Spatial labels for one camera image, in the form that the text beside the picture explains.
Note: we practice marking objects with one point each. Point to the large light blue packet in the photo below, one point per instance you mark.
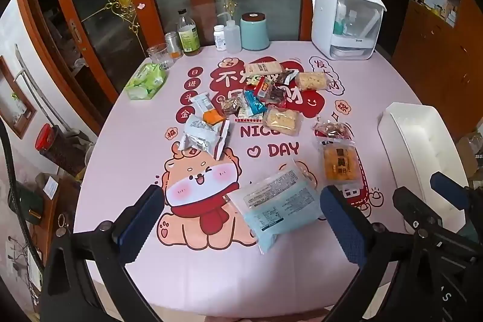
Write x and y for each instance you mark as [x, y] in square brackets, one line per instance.
[275, 209]

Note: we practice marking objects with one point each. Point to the white orange-corner packet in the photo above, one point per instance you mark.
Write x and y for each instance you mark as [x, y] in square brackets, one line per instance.
[205, 107]

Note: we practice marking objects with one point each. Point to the clear glass cup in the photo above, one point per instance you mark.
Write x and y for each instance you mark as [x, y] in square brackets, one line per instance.
[158, 57]

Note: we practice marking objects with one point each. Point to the green wet wipes pack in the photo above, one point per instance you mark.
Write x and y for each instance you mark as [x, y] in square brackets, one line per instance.
[145, 80]

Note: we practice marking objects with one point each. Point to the blue foil packet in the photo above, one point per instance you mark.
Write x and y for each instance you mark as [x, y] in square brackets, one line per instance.
[253, 102]

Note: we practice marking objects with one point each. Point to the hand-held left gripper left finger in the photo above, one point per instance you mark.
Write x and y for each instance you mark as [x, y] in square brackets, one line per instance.
[139, 222]

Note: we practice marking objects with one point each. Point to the white organizer box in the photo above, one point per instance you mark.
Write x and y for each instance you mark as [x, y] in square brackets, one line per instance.
[320, 24]

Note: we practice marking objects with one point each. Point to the clear-wrapped bread roll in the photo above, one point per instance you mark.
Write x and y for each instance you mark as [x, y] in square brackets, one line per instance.
[311, 80]

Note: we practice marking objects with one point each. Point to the beige cracker packet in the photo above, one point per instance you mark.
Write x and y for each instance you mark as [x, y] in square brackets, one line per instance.
[264, 68]

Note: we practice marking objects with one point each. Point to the red lid jar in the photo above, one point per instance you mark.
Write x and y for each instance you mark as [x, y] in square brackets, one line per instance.
[56, 148]

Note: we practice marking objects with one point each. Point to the white pill bottle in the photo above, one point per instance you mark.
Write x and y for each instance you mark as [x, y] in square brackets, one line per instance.
[219, 38]

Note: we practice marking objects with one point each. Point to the red label clear packet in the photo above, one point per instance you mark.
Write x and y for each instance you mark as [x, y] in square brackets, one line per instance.
[269, 91]

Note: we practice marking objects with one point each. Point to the teal canister brown lid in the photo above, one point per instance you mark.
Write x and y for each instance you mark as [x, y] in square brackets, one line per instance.
[254, 31]

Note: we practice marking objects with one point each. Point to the green label glass bottle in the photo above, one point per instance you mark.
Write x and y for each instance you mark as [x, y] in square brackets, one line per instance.
[188, 37]

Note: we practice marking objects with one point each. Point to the clear plastic bottle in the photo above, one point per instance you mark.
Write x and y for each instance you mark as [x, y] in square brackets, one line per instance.
[471, 152]

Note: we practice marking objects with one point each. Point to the yellow cake clear packet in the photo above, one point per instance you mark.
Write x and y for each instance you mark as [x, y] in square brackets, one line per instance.
[282, 120]

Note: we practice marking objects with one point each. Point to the white grey-print packet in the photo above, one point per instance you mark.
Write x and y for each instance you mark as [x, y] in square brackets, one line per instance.
[198, 135]

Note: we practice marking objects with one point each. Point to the clear brown snack packet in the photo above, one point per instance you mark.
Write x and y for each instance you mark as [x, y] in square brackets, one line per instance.
[332, 129]

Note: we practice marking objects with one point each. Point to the pink printed tablecloth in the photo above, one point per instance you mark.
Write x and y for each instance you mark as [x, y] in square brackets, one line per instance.
[264, 276]

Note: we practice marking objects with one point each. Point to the white squeeze bottle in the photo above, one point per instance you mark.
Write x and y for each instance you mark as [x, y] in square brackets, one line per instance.
[233, 39]

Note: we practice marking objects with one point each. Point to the orange pastry packet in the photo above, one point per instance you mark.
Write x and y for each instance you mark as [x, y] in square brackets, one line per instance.
[339, 161]

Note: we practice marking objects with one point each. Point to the wooden glass sliding door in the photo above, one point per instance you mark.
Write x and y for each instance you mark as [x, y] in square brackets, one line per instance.
[169, 5]

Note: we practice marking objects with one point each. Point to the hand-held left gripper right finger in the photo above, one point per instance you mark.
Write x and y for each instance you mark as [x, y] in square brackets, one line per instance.
[341, 227]

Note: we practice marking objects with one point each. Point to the clear nut packet red trim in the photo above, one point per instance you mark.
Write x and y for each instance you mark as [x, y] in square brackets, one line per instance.
[231, 106]

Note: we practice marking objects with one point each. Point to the teal bottle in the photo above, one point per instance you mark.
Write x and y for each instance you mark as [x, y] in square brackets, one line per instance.
[339, 24]

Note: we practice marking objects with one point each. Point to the white red-edged packet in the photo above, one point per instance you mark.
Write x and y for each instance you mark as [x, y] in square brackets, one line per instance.
[223, 141]

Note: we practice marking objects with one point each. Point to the dark brown packet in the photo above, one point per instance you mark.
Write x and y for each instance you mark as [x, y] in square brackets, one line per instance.
[286, 76]

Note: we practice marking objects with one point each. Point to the cream white packet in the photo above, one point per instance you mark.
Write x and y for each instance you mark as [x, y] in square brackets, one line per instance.
[249, 114]

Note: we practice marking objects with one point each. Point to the wooden cabinet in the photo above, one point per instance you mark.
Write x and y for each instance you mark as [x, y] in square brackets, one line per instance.
[426, 54]

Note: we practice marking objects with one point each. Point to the long grey stick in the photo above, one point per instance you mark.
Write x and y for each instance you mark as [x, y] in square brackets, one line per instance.
[36, 88]

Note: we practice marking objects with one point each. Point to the white plastic bin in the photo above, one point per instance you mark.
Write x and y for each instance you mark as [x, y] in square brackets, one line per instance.
[415, 141]

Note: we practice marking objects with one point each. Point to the wooden picture frame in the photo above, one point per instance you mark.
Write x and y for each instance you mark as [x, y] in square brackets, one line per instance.
[22, 122]

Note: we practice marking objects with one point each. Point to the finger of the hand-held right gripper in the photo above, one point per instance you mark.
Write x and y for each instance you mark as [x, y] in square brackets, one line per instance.
[411, 207]
[449, 190]

